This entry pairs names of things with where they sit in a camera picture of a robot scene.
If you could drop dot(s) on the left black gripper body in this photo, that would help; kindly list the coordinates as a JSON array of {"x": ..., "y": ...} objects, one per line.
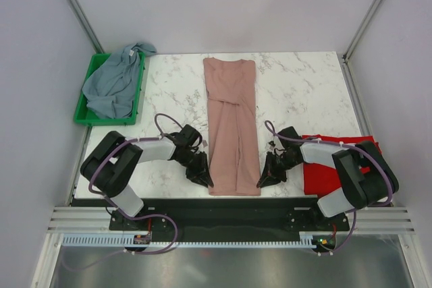
[{"x": 190, "y": 159}]

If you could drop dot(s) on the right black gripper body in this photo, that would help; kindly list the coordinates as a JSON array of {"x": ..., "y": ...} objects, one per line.
[{"x": 277, "y": 166}]

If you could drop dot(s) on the pink t shirt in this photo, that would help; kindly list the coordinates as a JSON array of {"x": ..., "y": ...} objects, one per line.
[{"x": 233, "y": 143}]

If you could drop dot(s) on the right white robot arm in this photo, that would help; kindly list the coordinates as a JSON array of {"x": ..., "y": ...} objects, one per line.
[{"x": 365, "y": 177}]

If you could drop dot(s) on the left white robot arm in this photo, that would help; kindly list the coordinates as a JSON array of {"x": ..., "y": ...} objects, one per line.
[{"x": 111, "y": 164}]

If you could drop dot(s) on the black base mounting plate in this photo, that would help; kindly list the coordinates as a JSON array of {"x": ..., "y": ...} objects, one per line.
[{"x": 238, "y": 218}]

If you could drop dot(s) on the folded red t shirt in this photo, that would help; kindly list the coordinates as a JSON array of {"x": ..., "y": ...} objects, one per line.
[{"x": 321, "y": 180}]

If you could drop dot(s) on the grey-blue t shirt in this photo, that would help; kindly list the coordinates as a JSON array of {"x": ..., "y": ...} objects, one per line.
[{"x": 111, "y": 89}]

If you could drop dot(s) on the green plastic bin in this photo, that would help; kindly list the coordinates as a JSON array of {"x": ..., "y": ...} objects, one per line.
[{"x": 83, "y": 115}]

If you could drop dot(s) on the right white cable duct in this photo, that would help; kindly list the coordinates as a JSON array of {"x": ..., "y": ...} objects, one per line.
[{"x": 298, "y": 240}]

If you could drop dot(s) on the white cable duct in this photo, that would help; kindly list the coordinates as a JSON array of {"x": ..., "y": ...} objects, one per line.
[
  {"x": 298, "y": 240},
  {"x": 127, "y": 240}
]

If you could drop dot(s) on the left white cable duct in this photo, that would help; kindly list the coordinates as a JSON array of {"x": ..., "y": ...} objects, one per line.
[{"x": 127, "y": 240}]

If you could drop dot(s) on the aluminium rail frame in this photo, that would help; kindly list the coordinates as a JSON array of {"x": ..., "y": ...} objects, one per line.
[{"x": 374, "y": 252}]

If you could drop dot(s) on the right aluminium corner post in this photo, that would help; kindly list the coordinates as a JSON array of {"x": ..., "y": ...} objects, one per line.
[{"x": 368, "y": 17}]

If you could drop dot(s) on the aluminium corner post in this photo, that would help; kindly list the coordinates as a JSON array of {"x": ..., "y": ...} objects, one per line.
[
  {"x": 368, "y": 17},
  {"x": 85, "y": 25}
]

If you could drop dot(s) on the left aluminium corner post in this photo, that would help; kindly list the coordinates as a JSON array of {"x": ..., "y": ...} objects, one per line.
[{"x": 85, "y": 25}]

